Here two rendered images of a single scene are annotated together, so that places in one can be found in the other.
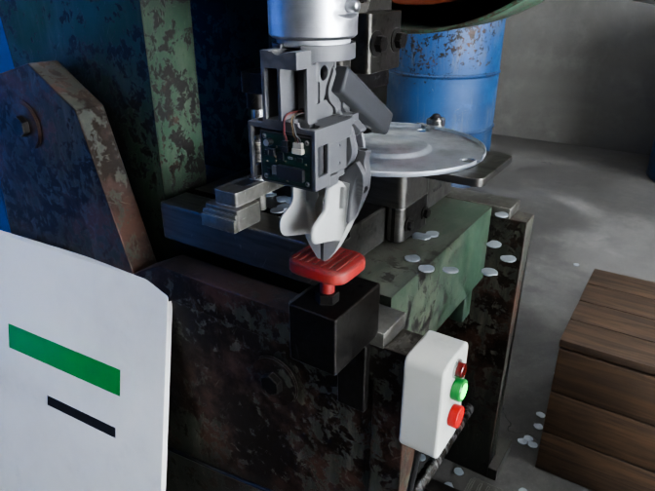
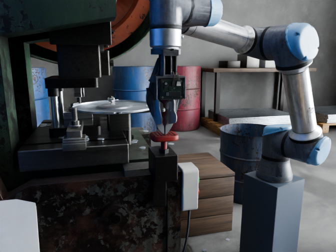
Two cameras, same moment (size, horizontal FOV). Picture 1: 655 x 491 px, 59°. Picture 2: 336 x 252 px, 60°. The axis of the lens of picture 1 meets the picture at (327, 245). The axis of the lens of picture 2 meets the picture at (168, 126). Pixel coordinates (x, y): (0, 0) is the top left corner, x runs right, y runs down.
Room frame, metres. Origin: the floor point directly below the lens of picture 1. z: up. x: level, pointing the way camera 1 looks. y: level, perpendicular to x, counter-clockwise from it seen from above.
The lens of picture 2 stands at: (0.03, 0.54, 0.94)
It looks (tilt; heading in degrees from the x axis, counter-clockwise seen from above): 12 degrees down; 312
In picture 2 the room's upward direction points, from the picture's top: straight up
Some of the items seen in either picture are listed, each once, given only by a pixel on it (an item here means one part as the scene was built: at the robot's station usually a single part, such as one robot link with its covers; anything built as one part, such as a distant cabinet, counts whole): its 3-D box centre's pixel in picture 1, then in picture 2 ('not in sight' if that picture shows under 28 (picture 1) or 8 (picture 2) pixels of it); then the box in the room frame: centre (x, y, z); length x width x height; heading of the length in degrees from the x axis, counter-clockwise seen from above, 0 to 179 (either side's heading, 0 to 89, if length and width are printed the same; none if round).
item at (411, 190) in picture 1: (414, 192); (128, 123); (0.84, -0.13, 0.72); 0.25 x 0.14 x 0.14; 57
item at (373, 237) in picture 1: (321, 197); (79, 137); (0.94, 0.01, 0.68); 0.45 x 0.30 x 0.06; 147
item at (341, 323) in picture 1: (335, 358); (162, 180); (0.55, -0.01, 0.62); 0.10 x 0.06 x 0.20; 147
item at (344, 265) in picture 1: (327, 287); (163, 147); (0.53, 0.00, 0.72); 0.07 x 0.06 x 0.08; 57
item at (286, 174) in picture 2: not in sight; (274, 165); (0.50, -0.66, 0.50); 0.15 x 0.15 x 0.10
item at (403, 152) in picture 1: (389, 145); (114, 106); (0.87, -0.09, 0.78); 0.29 x 0.29 x 0.01
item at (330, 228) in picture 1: (327, 226); (172, 117); (0.51, 0.00, 0.80); 0.06 x 0.03 x 0.09; 147
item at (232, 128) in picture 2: not in sight; (248, 162); (0.93, -1.30, 0.24); 0.42 x 0.42 x 0.48
